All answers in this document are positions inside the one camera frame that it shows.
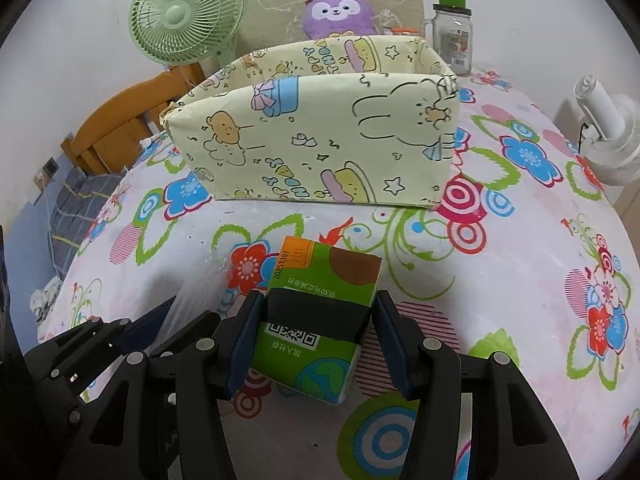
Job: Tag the purple plush toy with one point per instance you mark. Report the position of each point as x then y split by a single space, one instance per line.
340 10

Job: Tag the wall socket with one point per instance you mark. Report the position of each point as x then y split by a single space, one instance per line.
51 166

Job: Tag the glass jar with green lid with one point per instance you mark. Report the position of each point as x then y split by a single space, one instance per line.
452 45

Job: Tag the white crumpled cloth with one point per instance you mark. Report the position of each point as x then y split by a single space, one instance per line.
45 300

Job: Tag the green desk fan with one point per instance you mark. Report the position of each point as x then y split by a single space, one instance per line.
175 15

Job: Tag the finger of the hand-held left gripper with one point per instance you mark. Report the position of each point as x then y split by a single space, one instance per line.
190 329
150 320

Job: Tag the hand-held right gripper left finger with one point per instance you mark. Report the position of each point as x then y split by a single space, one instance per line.
245 345

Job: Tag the green tissue pack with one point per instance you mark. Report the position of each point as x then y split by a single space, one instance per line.
310 375

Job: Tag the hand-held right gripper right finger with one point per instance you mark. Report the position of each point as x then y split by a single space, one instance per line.
395 345

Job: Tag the green printed board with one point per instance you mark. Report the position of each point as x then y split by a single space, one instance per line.
270 0

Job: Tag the white fan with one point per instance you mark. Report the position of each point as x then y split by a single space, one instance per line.
620 140

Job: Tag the cotton swab container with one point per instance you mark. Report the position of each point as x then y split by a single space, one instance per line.
400 30

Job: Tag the yellow cartoon fabric storage box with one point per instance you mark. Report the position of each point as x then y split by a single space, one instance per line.
325 150

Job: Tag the grey plaid bedding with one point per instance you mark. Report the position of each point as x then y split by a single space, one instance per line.
75 210

